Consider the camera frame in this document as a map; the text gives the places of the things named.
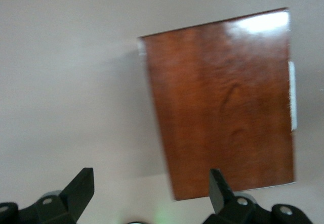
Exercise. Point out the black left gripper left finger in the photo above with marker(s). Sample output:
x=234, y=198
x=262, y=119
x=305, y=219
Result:
x=81, y=191

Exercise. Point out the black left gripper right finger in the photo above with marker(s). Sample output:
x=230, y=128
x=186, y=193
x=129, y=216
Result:
x=219, y=193

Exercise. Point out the dark red-brown wooden cabinet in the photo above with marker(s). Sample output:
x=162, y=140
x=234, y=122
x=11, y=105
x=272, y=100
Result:
x=215, y=107

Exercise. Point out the brown table cover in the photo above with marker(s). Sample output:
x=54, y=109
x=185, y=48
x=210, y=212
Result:
x=63, y=82

